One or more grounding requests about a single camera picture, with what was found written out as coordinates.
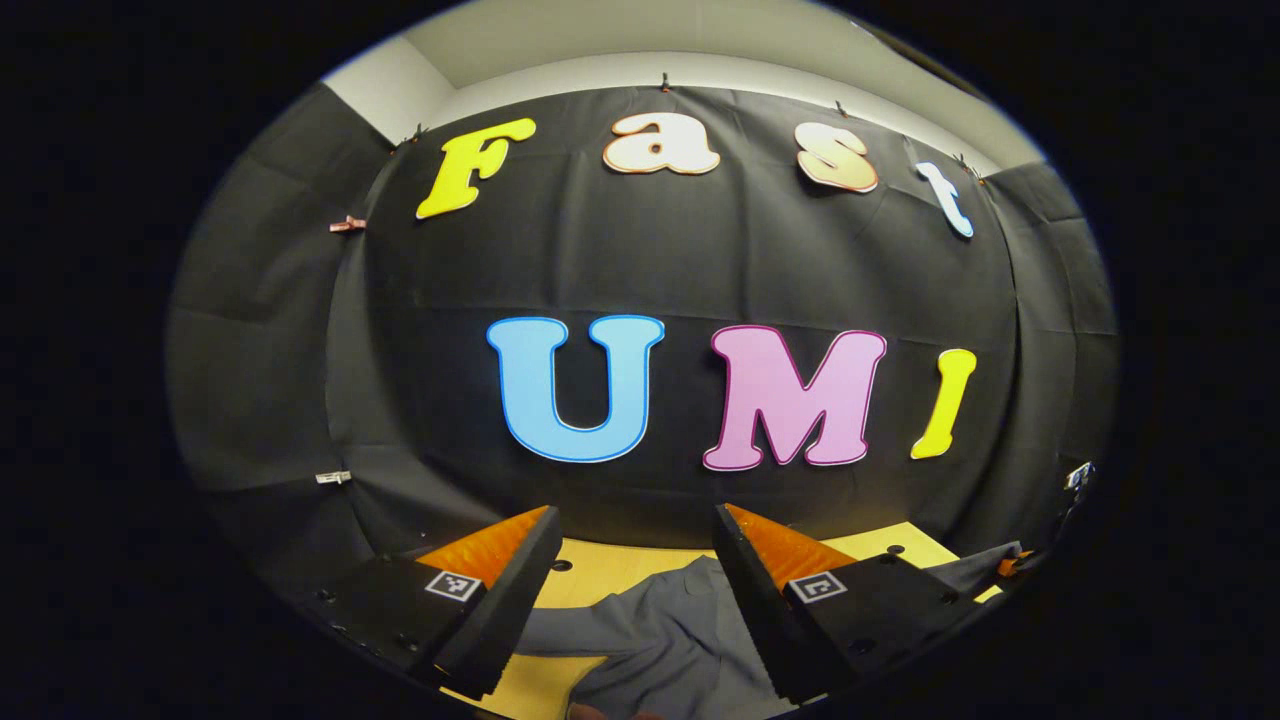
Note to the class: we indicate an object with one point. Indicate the white clothes peg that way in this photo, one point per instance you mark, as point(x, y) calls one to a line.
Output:
point(333, 478)

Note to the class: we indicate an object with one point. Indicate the pink clothes peg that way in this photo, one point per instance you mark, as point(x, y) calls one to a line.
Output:
point(347, 224)

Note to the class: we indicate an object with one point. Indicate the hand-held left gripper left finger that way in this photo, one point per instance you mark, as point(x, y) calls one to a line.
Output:
point(505, 610)

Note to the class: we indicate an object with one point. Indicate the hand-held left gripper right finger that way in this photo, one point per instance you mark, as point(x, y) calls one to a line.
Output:
point(760, 600)

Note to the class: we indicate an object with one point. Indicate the grey collared shirt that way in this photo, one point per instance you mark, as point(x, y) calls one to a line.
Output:
point(650, 640)

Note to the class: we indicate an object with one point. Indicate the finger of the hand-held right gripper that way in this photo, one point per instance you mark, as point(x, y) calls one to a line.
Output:
point(1078, 476)
point(1013, 565)

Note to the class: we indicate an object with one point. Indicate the black backdrop cloth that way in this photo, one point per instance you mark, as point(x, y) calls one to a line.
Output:
point(680, 260)

